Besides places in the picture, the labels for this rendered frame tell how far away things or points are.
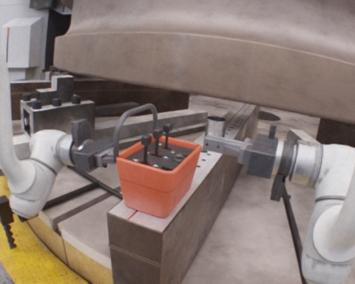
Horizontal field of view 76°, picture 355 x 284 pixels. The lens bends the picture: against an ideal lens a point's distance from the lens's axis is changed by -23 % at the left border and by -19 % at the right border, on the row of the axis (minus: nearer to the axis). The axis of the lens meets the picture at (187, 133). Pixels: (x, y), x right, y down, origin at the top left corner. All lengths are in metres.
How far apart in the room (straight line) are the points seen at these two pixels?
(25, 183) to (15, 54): 3.96
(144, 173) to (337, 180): 0.38
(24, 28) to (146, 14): 3.22
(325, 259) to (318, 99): 0.83
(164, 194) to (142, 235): 0.11
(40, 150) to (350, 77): 1.21
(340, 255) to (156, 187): 0.38
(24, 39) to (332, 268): 4.48
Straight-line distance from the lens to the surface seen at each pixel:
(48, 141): 0.82
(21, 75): 4.67
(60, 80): 1.76
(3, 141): 0.68
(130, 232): 0.61
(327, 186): 0.54
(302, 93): 1.18
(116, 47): 1.46
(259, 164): 0.51
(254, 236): 1.24
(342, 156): 0.55
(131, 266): 0.69
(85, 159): 0.69
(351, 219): 0.39
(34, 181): 0.75
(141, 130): 2.15
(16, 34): 4.62
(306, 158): 0.54
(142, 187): 0.58
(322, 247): 0.47
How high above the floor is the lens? 1.04
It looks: 17 degrees down
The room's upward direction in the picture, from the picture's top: 6 degrees clockwise
